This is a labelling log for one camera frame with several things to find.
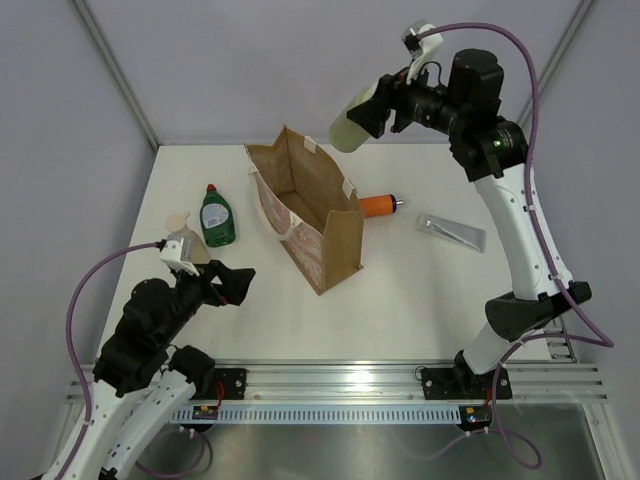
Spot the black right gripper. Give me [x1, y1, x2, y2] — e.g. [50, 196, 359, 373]
[348, 56, 467, 140]

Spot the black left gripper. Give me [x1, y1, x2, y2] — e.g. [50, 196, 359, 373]
[157, 259, 254, 346]

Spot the beige pump bottle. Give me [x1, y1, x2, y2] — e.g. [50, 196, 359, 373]
[165, 212, 211, 265]

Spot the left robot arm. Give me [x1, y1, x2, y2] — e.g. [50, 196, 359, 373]
[43, 260, 256, 479]

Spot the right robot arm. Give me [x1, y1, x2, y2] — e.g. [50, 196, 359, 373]
[343, 49, 592, 400]

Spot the brown canvas tote bag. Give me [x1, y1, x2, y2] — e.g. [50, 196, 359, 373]
[245, 126, 364, 295]

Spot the green dish soap bottle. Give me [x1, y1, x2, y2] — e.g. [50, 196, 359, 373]
[199, 184, 236, 248]

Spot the orange spray bottle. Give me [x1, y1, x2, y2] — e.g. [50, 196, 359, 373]
[359, 194, 404, 218]

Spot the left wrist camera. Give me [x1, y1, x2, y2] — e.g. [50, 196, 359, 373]
[159, 233, 198, 277]

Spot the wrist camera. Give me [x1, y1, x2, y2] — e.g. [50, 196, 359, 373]
[159, 233, 198, 277]
[402, 19, 443, 85]

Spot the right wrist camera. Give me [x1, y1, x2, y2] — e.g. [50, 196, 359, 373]
[402, 19, 443, 85]

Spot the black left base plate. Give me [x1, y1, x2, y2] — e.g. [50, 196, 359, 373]
[197, 368, 247, 401]

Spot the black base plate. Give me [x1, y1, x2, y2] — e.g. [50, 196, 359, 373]
[197, 368, 247, 401]
[416, 367, 513, 401]

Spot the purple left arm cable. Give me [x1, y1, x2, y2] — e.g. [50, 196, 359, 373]
[66, 241, 214, 476]

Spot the aluminium front rail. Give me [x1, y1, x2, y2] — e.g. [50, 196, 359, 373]
[219, 362, 608, 404]

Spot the aluminium rail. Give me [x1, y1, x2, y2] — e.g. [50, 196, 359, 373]
[544, 317, 578, 363]
[219, 362, 608, 404]

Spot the white slotted cable duct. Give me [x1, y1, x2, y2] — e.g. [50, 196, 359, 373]
[169, 404, 462, 425]

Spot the left aluminium frame post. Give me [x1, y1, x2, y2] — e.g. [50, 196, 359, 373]
[68, 0, 161, 153]

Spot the aluminium frame post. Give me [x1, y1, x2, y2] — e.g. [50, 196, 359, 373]
[68, 0, 161, 153]
[518, 1, 598, 98]

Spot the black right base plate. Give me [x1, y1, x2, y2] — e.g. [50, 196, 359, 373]
[416, 367, 513, 401]

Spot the right aluminium frame post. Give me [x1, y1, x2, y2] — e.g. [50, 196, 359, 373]
[518, 1, 598, 98]

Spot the right side aluminium rail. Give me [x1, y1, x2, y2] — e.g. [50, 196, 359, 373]
[544, 317, 578, 363]

